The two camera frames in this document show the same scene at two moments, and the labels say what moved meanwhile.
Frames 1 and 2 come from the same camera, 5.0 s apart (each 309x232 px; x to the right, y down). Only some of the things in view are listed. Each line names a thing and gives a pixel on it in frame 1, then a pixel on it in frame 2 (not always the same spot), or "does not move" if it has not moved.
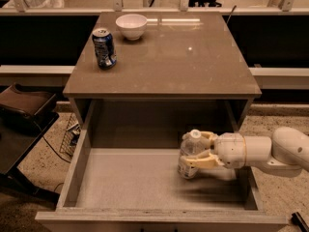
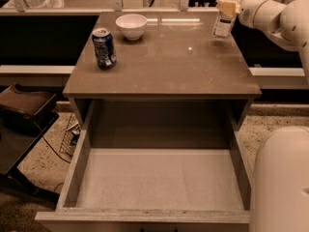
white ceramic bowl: (131, 26) does not move
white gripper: (230, 151) -> (251, 13)
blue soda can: (103, 44) does not move
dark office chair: (23, 129) does not move
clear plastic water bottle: (192, 143) -> (223, 25)
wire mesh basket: (71, 136) does not move
